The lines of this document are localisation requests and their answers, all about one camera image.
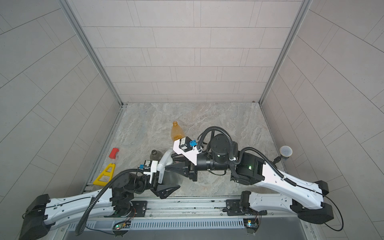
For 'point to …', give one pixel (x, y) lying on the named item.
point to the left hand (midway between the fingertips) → (179, 179)
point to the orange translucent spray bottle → (176, 133)
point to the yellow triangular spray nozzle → (104, 173)
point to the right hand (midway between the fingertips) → (170, 165)
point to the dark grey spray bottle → (155, 155)
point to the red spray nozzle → (113, 154)
